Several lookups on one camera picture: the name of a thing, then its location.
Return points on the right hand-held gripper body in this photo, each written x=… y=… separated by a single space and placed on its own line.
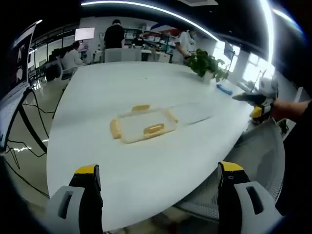
x=269 y=87

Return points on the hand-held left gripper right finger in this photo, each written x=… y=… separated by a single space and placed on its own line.
x=243 y=209

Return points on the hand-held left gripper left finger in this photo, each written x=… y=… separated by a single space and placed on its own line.
x=73 y=209

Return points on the clear plastic container yellow buckles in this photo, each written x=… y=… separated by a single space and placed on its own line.
x=143 y=122

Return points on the person's right hand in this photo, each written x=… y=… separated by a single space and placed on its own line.
x=285 y=109

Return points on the blue flat object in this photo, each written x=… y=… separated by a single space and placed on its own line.
x=224 y=88

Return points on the white mesh office chair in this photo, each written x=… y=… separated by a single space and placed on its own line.
x=258 y=156

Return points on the potted green plant white pot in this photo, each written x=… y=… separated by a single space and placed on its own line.
x=202 y=63

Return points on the ceiling light strip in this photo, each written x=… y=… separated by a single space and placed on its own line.
x=156 y=11

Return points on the black office chair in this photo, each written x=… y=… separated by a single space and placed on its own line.
x=52 y=72

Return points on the wall screen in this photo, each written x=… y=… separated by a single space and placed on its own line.
x=84 y=34

